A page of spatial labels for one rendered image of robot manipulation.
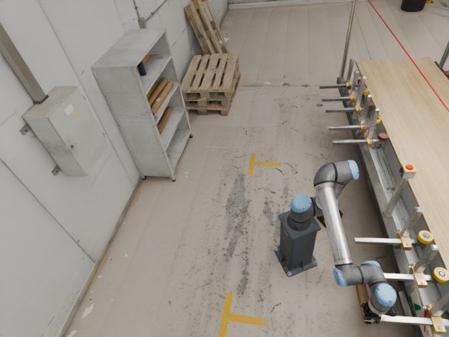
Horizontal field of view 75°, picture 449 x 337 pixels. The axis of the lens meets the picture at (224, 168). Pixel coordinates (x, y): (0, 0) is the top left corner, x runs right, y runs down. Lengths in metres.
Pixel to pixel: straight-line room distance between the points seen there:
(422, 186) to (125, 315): 2.66
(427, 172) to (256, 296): 1.71
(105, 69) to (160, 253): 1.87
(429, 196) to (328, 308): 1.20
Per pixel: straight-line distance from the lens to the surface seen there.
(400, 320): 2.03
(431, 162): 2.80
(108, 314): 3.14
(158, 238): 3.32
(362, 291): 2.91
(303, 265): 2.97
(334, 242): 1.70
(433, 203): 2.50
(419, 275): 2.19
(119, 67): 2.97
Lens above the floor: 2.67
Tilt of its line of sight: 45 degrees down
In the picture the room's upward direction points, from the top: 10 degrees counter-clockwise
